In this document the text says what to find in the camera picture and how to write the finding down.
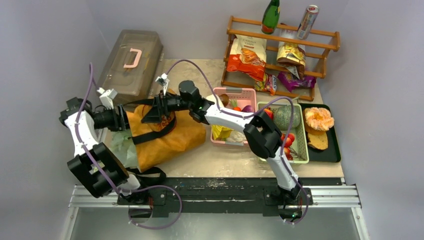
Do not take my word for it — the green plastic basket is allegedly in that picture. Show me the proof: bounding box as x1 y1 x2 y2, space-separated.
267 102 309 164

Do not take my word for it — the bread slice near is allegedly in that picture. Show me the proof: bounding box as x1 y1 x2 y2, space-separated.
306 129 329 150

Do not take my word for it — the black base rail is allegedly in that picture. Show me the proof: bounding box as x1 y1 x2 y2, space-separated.
117 176 313 221

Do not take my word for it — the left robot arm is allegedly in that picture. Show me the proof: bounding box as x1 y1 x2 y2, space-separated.
59 97 149 205

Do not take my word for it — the brown snack bag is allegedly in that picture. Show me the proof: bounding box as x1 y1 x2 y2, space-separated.
276 42 306 80

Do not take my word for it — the cassava chips bag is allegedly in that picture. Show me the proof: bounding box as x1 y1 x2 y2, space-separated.
226 34 267 82

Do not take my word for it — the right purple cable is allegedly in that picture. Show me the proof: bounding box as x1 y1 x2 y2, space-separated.
165 59 311 226

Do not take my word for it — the translucent storage box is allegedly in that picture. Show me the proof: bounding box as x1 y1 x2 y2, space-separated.
99 29 163 105

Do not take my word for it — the toy brown onion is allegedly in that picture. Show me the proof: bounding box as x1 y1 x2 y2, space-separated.
219 94 230 107

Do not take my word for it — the green plastic grocery bag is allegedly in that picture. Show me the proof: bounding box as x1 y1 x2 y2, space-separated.
109 129 138 168

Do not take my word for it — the black tray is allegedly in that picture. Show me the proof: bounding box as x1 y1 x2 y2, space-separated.
300 103 342 163

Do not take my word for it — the purple snack bag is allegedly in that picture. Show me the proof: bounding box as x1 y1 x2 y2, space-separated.
277 71 317 93

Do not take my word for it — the pink plastic basket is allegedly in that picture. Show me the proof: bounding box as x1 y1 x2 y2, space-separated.
210 87 258 146

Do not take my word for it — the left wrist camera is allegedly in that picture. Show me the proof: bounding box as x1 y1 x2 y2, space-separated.
96 87 118 110

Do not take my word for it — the toy cauliflower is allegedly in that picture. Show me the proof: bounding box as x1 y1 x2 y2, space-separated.
225 130 247 144

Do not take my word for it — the wooden rack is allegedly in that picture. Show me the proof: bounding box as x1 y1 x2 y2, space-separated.
220 16 341 88

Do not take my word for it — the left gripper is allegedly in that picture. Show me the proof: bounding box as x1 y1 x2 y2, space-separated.
93 104 139 132

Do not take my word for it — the toy napa cabbage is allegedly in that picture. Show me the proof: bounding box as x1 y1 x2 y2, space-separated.
211 102 233 140

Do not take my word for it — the toy melon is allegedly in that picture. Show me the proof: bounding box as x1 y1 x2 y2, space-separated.
273 105 302 131

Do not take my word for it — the brown paper tote bag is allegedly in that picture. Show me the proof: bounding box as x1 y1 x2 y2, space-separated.
126 99 206 173

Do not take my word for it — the colourful snack packet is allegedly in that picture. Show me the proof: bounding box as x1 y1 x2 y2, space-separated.
253 73 278 96

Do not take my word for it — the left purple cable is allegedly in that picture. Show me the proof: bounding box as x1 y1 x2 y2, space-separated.
74 62 122 196

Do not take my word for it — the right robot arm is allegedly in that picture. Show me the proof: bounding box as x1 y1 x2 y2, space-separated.
141 80 303 204

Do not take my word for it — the green drink can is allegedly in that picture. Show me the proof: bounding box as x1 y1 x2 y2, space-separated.
261 0 280 35

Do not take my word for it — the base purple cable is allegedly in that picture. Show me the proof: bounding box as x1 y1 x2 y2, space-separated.
127 185 183 231

